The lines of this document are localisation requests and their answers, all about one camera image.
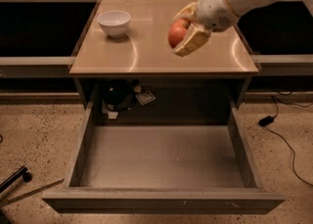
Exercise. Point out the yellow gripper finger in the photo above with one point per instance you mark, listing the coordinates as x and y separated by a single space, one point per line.
197 35
188 13

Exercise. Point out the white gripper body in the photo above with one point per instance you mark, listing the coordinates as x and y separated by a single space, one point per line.
213 12

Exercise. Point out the red apple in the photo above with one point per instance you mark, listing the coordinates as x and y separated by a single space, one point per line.
177 32

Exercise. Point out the grey cabinet with steel top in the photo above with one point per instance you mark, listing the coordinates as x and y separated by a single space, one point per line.
208 78

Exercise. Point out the open grey top drawer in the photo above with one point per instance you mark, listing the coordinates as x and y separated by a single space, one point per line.
185 153

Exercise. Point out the white ceramic bowl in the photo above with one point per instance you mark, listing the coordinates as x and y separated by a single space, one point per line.
114 23

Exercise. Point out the white tag label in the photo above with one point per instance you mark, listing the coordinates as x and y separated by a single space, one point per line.
145 97

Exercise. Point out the black device inside cabinet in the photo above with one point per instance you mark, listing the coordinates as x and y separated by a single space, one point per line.
119 95

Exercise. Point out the metal strip on floor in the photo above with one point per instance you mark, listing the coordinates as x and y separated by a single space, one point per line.
31 193

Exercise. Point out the black chair leg with caster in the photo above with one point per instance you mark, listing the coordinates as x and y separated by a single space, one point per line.
22 172

